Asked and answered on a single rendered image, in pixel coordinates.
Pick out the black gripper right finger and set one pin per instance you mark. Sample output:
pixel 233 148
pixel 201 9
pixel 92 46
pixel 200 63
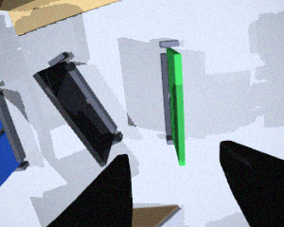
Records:
pixel 257 183

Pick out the green notched board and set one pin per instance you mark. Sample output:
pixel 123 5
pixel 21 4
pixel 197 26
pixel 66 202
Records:
pixel 176 103

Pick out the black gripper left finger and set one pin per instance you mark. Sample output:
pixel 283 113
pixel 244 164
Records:
pixel 107 202

